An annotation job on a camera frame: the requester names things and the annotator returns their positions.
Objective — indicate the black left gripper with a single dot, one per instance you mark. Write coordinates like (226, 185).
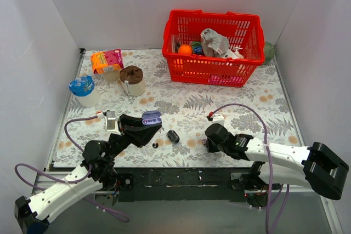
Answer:
(122, 126)

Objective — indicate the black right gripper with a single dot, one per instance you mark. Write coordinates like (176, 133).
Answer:
(213, 139)

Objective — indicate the lavender earbud charging case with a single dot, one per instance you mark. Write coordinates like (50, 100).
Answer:
(151, 114)

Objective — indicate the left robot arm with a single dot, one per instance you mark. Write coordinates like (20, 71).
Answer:
(96, 171)

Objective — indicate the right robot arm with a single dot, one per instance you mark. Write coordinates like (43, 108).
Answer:
(315, 167)

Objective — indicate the black earbud charging case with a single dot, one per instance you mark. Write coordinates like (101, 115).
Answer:
(173, 136)

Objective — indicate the brown topped paper roll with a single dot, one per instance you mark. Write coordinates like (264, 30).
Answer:
(132, 80)

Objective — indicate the floral patterned table mat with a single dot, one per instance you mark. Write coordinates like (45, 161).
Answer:
(259, 108)

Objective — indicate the beige cup under package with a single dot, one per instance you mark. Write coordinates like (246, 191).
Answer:
(111, 76)

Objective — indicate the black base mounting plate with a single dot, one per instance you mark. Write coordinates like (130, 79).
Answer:
(189, 184)

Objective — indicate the blue lidded white cup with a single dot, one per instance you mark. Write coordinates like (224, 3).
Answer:
(84, 90)

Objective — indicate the orange pink snack package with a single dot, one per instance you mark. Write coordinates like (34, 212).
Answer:
(107, 61)

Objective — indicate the white pump bottle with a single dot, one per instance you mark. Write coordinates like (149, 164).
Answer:
(234, 54)

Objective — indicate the orange fruit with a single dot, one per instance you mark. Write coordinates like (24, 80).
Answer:
(185, 50)

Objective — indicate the red plastic shopping basket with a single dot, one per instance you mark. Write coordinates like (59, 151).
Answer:
(241, 30)

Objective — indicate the clear plastic packet in basket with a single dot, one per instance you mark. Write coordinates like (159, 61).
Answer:
(176, 42)

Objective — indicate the blue green item in basket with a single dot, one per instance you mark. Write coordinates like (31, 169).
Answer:
(197, 48)

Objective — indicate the crumpled grey paper bag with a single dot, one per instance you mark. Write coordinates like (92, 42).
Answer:
(213, 44)

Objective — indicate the green ball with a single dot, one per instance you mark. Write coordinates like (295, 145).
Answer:
(269, 52)

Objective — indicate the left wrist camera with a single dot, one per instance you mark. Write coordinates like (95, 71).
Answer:
(109, 118)

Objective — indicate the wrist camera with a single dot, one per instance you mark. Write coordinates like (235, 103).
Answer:
(216, 118)
(109, 118)

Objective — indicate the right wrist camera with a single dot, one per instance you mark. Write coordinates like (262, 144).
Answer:
(216, 118)

